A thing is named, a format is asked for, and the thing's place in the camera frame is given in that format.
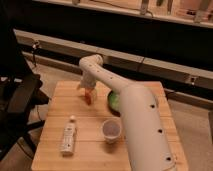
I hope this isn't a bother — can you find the green bowl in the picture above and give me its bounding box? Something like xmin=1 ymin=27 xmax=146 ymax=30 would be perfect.
xmin=107 ymin=91 xmax=120 ymax=116

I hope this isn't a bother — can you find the red orange pepper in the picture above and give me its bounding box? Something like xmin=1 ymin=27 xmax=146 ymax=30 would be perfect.
xmin=85 ymin=89 xmax=92 ymax=105

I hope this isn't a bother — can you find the black office chair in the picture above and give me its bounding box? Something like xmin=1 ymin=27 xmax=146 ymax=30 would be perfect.
xmin=0 ymin=27 xmax=49 ymax=161

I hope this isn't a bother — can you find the white plastic bottle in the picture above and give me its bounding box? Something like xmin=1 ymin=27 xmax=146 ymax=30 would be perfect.
xmin=60 ymin=115 xmax=77 ymax=156

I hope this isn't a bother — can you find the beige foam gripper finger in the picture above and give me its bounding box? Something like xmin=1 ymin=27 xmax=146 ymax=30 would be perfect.
xmin=89 ymin=89 xmax=97 ymax=104

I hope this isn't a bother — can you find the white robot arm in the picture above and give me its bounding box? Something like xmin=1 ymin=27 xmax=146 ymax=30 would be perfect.
xmin=79 ymin=55 xmax=177 ymax=171

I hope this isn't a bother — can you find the white paper cup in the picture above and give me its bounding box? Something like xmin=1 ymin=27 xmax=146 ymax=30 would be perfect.
xmin=101 ymin=119 xmax=121 ymax=144

